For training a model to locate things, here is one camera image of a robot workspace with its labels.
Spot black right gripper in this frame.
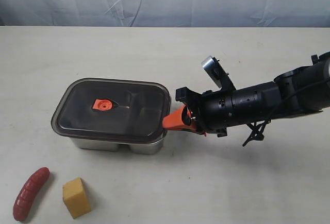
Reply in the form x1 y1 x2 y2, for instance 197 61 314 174
162 87 232 137

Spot dark transparent lunch box lid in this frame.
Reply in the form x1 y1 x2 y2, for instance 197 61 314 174
51 78 171 144

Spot yellow toy cheese block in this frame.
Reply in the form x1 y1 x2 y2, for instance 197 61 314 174
62 177 92 219

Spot red toy sausage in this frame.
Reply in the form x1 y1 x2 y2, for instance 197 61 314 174
12 167 50 221

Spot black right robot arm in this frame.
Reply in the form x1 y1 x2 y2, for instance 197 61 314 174
162 53 329 143

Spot stainless steel lunch box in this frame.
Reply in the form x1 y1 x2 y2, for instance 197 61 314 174
70 131 167 155

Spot blue wrinkled backdrop cloth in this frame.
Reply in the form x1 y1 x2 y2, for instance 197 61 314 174
1 0 329 27

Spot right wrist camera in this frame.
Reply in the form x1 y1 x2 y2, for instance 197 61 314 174
201 56 236 91

